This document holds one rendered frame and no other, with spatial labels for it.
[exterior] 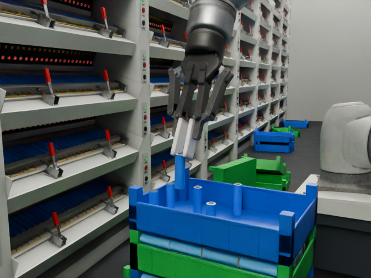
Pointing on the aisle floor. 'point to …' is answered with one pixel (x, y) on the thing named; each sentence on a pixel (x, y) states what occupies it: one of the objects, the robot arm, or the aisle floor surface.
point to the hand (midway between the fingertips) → (185, 139)
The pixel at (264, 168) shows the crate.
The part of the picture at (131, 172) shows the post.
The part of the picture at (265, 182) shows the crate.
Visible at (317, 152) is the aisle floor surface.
